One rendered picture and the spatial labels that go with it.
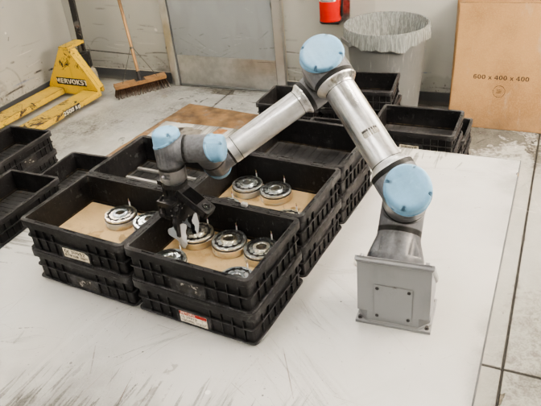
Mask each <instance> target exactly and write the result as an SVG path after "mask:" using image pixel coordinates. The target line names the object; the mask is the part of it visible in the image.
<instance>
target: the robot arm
mask: <svg viewBox="0 0 541 406"><path fill-rule="evenodd" d="M299 63H300V65H301V68H302V71H303V75H304V76H303V78H302V79H301V80H300V81H299V82H298V83H296V84H295V85H294V86H293V90H292V91H291V92H290V93H289V94H287V95H286V96H285V97H283V98H282V99H280V100H279V101H277V102H276V103H275V104H274V105H272V106H271V107H269V108H268V109H267V110H265V111H263V112H262V113H261V114H260V115H259V116H257V117H256V118H254V119H253V120H251V121H250V122H248V123H247V124H245V125H244V126H243V127H242V128H241V129H239V130H237V131H236V132H235V133H233V134H232V135H230V136H229V137H228V138H227V139H226V138H225V136H224V135H221V134H213V133H210V134H202V135H181V134H180V132H179V129H178V128H177V127H176V126H170V125H168V126H161V127H158V128H156V129H155V130H154V131H153V132H152V135H151V137H152V142H153V149H154V152H155V158H156V163H157V167H158V170H159V177H160V179H158V180H157V184H158V185H161V186H162V190H163V195H162V196H161V197H160V199H158V200H157V201H156V202H157V206H158V210H159V216H160V217H162V218H165V219H167V220H171V219H173V222H172V224H173V227H172V228H169V229H168V233H169V235H171V236H172V237H173V238H175V239H177V240H178V241H179V243H180V245H181V246H182V247H183V248H186V246H187V245H188V241H187V235H186V229H187V226H188V227H190V228H191V229H192V232H193V233H194V234H196V233H198V230H199V222H200V216H201V217H202V218H203V219H206V218H208V217H209V216H210V215H211V214H212V213H213V211H214V210H215V208H216V206H215V205H213V204H212V203H211V202H210V201H208V200H207V199H206V198H204V197H203V196H202V195H200V194H199V193H198V192H197V191H196V190H195V189H194V188H192V187H191V186H190V185H188V180H187V177H188V175H187V171H186V167H185V163H198V164H199V165H200V166H201V167H202V168H203V169H204V171H205V172H206V173H207V174H208V175H209V176H211V177H212V178H214V179H218V180H219V179H223V178H225V177H227V176H228V175H229V173H230V171H231V167H232V166H234V165H235V164H236V163H238V162H239V161H241V160H242V159H244V158H245V157H247V156H248V155H249V154H250V153H251V152H253V151H255V150H256V149H257V148H259V147H261V146H262V145H263V144H264V143H265V142H267V141H268V140H270V139H271V138H273V137H274V136H276V135H277V134H278V133H279V132H280V131H282V130H284V129H285V128H286V127H288V126H290V125H291V124H292V123H293V122H294V121H296V120H297V119H299V118H300V117H302V116H303V115H305V114H306V113H307V112H309V113H313V112H315V111H316V110H318V109H319V108H320V107H321V106H323V105H324V104H325V103H327V102H329V104H330V105H331V107H332V108H333V110H334V111H335V113H336V115H337V117H338V118H339V119H340V121H341V123H342V124H343V126H344V128H345V129H346V130H347V132H348V134H349V136H350V137H351V139H352V140H353V142H354V143H355V145H356V146H357V149H358V150H359V151H360V153H361V155H362V156H363V158H364V159H365V161H366V163H367V164H368V165H369V167H370V169H371V171H372V173H373V174H372V177H371V182H372V184H373V185H374V187H375V188H376V190H377V191H378V194H379V195H380V197H381V198H382V207H381V213H380V218H379V223H378V232H377V236H376V238H375V240H374V242H373V243H372V245H371V247H370V249H369V251H368V253H367V256H369V257H375V258H381V259H392V260H398V261H403V262H409V263H419V264H424V258H423V250H422V246H421V237H422V232H423V221H424V215H425V212H426V210H427V208H428V206H429V205H430V203H431V201H432V196H433V187H432V181H431V178H430V176H429V175H428V174H427V173H426V172H425V171H424V170H423V169H422V168H421V167H419V166H417V165H416V163H415V161H414V160H413V159H412V158H411V156H410V155H404V154H402V153H401V152H400V150H399V149H398V147H397V146H396V144H395V143H394V141H393V139H392V138H391V137H390V135H389V134H388V132H387V130H386V128H385V127H384V126H383V125H382V123H381V121H380V120H379V118H378V116H377V115H376V114H375V112H374V110H373V109H372V107H371V106H370V104H369V103H368V101H367V100H366V98H365V96H364V95H363V93H362V92H361V90H360V89H359V88H358V86H357V84H356V82H355V81H354V79H355V76H356V72H355V70H354V69H353V67H352V65H351V64H350V63H349V61H348V60H347V58H346V56H345V49H344V47H343V45H342V43H341V41H340V40H339V39H338V38H337V37H335V36H333V35H327V34H319V35H314V36H313V37H311V38H309V39H308V40H307V41H306V42H305V43H304V44H303V46H302V48H301V49H300V53H299ZM163 198H164V199H163ZM160 206H161V209H162V213H160V209H159V207H160Z"/></svg>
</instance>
